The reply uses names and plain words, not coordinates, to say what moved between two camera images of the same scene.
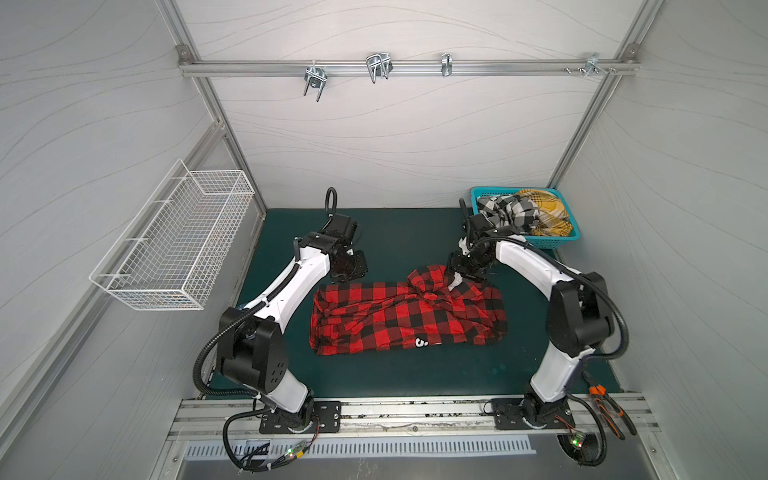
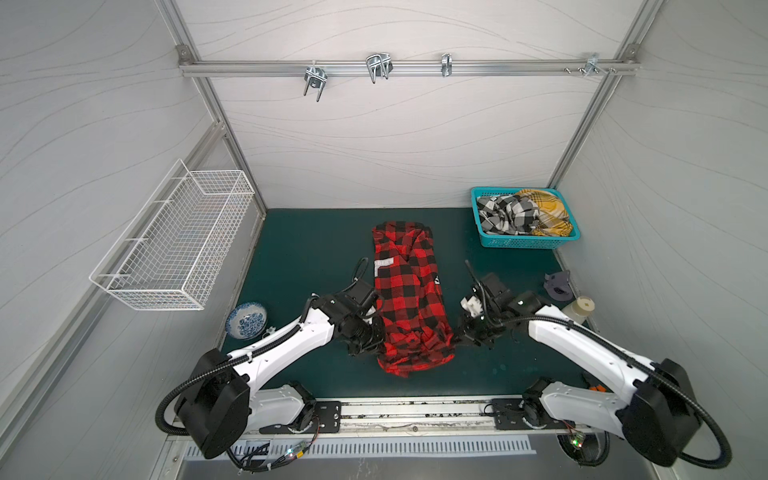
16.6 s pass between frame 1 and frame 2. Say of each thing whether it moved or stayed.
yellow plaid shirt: stayed
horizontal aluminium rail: stayed
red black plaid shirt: moved
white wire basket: stayed
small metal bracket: stayed
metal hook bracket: stayed
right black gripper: moved
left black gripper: moved
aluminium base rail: stayed
